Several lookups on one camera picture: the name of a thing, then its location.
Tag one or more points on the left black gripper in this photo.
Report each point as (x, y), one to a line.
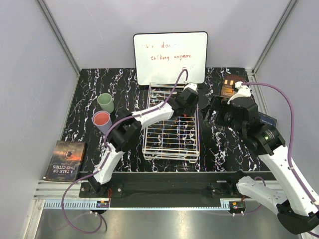
(190, 111)

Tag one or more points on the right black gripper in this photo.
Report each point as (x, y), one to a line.
(218, 103)

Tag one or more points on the white wire dish rack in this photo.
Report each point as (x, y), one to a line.
(173, 139)

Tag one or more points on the green plastic cup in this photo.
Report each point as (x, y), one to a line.
(105, 101)

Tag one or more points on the pink plastic cup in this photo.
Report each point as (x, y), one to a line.
(101, 118)

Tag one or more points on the purple plastic cup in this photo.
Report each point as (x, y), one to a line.
(104, 128)

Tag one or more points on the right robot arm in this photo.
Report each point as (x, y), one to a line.
(295, 210)

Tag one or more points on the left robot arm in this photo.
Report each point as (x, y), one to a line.
(125, 132)

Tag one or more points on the blue cover book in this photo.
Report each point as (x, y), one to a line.
(267, 119)

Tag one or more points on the orange cover book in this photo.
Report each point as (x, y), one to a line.
(229, 81)

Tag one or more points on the black marble mat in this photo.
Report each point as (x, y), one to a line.
(221, 149)

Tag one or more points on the white whiteboard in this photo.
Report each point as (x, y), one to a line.
(160, 57)

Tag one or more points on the tale of two cities book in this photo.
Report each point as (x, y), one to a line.
(65, 162)

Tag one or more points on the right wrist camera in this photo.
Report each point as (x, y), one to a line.
(240, 90)

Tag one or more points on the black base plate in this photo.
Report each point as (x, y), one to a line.
(165, 190)

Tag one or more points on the white cable duct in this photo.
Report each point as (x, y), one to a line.
(77, 204)

